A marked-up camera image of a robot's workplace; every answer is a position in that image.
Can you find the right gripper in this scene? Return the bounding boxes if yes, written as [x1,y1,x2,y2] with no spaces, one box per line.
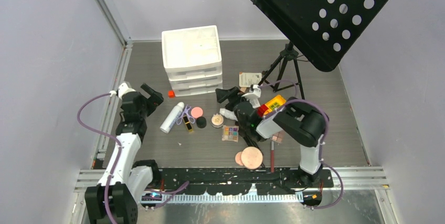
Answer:
[216,87,253,116]

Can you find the white plastic drawer organizer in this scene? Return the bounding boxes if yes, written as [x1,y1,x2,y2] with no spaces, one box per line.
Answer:
[161,25,223,97]

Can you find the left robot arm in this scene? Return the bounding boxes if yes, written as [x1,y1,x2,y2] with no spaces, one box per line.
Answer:
[78,82,164,223]

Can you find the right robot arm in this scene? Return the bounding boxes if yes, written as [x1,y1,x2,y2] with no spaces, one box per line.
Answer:
[215,84,329,188]

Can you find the black makeup brush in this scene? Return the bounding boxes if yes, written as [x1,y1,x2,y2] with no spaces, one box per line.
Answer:
[239,130,265,168]

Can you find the red cube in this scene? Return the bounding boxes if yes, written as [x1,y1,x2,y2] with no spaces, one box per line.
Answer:
[168,90,175,98]

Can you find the small white bottle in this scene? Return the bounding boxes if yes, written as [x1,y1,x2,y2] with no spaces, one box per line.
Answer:
[219,108,238,121]

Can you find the large white spray bottle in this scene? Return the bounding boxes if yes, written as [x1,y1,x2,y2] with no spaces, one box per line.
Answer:
[160,102,185,134]

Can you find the white sachet packet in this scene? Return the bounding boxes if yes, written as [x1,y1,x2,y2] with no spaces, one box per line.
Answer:
[239,72,262,88]

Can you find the beige powder jar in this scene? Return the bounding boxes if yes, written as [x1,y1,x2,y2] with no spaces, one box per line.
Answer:
[211,113,224,128]

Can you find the pink round compact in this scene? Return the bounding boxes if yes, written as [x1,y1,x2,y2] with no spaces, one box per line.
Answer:
[190,106,204,119]

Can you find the black round jar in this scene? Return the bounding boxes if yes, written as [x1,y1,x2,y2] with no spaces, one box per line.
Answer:
[196,116,207,129]

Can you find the black gold lipstick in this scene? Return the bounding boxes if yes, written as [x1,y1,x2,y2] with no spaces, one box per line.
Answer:
[182,115,195,132]

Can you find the colorful eyeshadow palette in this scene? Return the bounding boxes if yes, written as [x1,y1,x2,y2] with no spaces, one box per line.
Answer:
[221,125,239,142]

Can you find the purple eyelash curler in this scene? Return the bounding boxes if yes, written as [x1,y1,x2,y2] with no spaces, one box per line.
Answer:
[176,104,196,125]

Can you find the yellow red toy block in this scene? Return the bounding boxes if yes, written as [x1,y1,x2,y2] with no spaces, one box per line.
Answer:
[257,94,286,117]

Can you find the small pink powder puff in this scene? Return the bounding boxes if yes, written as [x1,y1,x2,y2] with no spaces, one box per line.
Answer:
[235,152,244,166]

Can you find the large round powder compact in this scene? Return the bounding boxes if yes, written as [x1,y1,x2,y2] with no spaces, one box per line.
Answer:
[241,146,263,169]

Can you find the nude eyeshadow palette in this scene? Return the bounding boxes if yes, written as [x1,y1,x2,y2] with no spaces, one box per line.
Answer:
[271,131,285,144]

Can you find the black music stand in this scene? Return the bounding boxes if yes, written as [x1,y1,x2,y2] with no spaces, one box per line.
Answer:
[248,0,401,100]

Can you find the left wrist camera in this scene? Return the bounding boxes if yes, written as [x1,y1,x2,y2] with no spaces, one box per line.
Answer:
[109,81,136,99]

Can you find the red handled makeup brush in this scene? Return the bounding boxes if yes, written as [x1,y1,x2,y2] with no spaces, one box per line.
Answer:
[270,141,275,173]

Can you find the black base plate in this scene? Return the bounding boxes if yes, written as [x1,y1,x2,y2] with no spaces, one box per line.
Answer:
[146,167,334,196]

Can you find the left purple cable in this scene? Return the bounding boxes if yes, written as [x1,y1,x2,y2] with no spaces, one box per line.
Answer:
[77,92,190,224]

